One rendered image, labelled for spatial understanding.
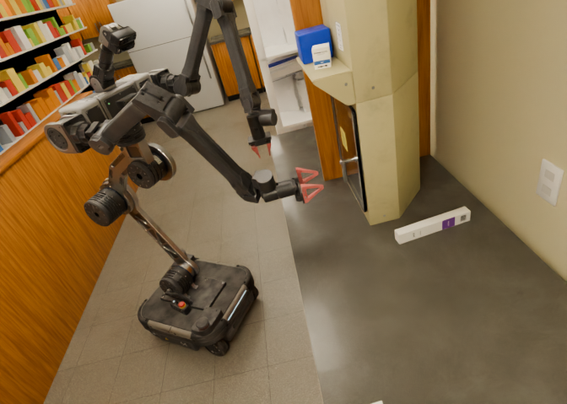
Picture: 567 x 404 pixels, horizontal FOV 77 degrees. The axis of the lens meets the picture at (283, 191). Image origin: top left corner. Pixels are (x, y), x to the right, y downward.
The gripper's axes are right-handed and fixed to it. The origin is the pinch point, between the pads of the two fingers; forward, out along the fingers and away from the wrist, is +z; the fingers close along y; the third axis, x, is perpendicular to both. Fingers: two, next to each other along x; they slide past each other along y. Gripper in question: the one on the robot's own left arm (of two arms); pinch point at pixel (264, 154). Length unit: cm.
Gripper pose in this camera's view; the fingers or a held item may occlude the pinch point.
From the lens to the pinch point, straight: 162.1
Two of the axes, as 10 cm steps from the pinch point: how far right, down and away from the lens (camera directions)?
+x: -1.2, -5.2, 8.5
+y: 9.7, -2.6, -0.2
